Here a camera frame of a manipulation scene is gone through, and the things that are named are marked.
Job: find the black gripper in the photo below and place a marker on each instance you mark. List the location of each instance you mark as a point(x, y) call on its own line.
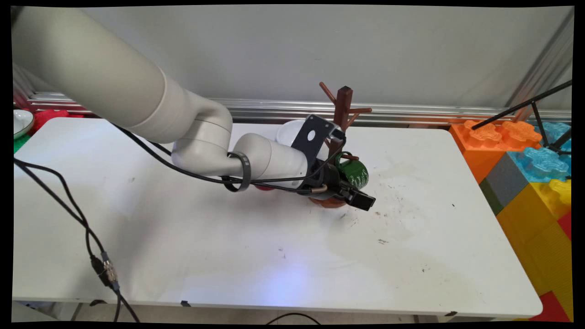
point(327, 183)

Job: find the green enamel mug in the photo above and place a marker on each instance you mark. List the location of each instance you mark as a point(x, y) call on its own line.
point(356, 171)

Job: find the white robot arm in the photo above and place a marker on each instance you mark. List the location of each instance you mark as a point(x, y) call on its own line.
point(114, 73)

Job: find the blue and white bowl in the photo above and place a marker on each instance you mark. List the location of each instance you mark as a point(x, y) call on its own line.
point(288, 132)

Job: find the red enamel mug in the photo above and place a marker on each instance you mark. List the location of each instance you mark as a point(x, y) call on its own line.
point(264, 187)

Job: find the brown wooden mug tree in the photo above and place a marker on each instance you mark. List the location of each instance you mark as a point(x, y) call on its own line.
point(343, 103)

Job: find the orange giant building block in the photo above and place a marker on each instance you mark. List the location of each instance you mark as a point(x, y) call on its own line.
point(484, 146)

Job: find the grey giant building block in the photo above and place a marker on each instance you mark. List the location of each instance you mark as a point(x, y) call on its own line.
point(505, 180)

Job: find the yellow giant building block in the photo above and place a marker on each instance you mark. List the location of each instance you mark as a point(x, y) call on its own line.
point(534, 237)

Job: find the blue giant building block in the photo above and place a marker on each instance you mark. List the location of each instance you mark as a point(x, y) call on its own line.
point(539, 164)

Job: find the black tripod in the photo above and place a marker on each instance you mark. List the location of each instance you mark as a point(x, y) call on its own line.
point(521, 107)

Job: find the red giant building block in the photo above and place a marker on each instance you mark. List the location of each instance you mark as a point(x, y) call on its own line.
point(553, 310)

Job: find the white bowl with dark rim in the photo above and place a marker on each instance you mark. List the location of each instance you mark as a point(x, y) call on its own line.
point(20, 121)

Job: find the aluminium rail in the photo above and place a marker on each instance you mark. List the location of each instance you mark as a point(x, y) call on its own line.
point(411, 112)

